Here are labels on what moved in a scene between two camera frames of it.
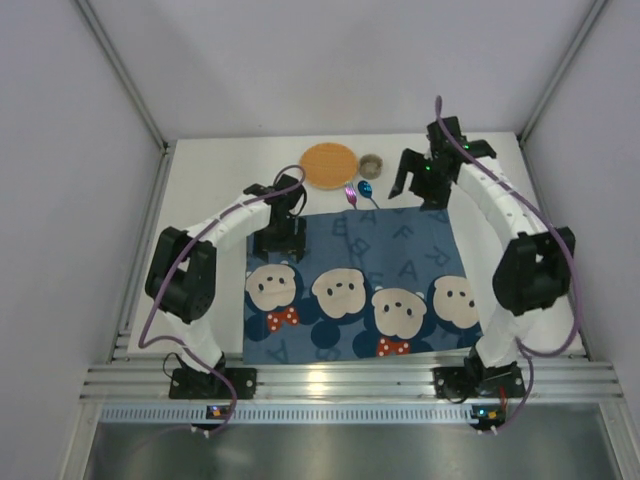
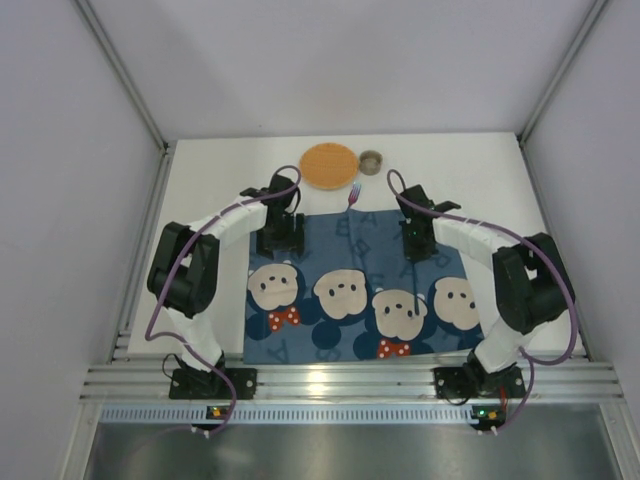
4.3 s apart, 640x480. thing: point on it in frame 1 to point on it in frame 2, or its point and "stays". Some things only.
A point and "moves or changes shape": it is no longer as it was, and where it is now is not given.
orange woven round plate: x=328 y=166 stays
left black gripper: x=279 y=243 stays
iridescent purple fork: x=351 y=194 moves or changes shape
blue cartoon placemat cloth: x=379 y=283 stays
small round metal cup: x=370 y=166 stays
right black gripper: x=422 y=175 to x=418 y=248
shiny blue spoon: x=366 y=190 to x=416 y=303
